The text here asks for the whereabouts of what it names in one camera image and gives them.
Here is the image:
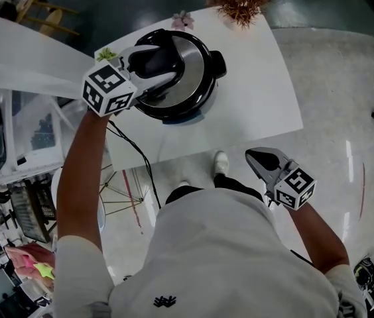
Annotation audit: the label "person's right forearm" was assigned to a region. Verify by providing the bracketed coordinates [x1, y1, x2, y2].
[288, 202, 350, 274]

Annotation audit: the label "white metal shelf rack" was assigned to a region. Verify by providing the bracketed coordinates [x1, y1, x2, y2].
[0, 87, 75, 191]

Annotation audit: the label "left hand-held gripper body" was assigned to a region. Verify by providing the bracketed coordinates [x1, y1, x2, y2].
[82, 58, 140, 117]

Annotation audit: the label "person's black trousers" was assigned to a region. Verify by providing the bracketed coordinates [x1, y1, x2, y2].
[165, 174, 264, 205]

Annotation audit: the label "white translucent partition panel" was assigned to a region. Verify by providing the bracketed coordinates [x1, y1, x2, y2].
[0, 10, 97, 101]

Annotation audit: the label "black and yellow helmet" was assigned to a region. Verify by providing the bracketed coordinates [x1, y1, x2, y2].
[352, 256, 374, 286]

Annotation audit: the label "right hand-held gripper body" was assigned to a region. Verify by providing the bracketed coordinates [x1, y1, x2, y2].
[264, 158, 318, 211]

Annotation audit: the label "person's left forearm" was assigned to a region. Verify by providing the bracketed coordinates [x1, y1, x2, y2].
[56, 109, 111, 254]

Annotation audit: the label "black cooker lid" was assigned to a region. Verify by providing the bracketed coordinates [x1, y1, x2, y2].
[133, 28, 212, 119]

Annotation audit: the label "person's white shirt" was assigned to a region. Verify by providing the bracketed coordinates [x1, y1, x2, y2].
[53, 187, 369, 318]

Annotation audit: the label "round white side table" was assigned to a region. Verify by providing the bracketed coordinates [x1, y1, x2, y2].
[50, 164, 148, 235]

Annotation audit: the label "grey electric pressure cooker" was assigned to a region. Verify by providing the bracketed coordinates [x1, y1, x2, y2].
[160, 49, 227, 125]

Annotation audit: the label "wooden stool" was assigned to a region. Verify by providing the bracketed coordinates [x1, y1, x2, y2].
[16, 0, 80, 38]

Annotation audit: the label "black power cable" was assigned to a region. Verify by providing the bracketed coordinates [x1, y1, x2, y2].
[107, 119, 162, 209]

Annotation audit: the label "white square table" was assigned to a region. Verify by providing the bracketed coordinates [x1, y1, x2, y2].
[93, 7, 304, 172]

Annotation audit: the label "small green succulent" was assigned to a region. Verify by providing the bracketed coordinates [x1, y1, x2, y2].
[96, 47, 119, 62]

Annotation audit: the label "clear plastic storage box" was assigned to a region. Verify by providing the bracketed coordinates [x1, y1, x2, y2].
[11, 91, 62, 165]

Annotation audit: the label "small pink flower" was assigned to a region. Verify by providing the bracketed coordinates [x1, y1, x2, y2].
[171, 10, 196, 31]

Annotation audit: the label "black mesh chair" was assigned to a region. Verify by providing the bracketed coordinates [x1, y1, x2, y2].
[7, 177, 58, 244]

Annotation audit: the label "person's right white shoe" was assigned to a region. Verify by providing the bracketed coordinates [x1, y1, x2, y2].
[213, 150, 229, 176]

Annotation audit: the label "pink plush with yellow star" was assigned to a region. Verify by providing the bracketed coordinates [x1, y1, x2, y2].
[3, 242, 57, 283]

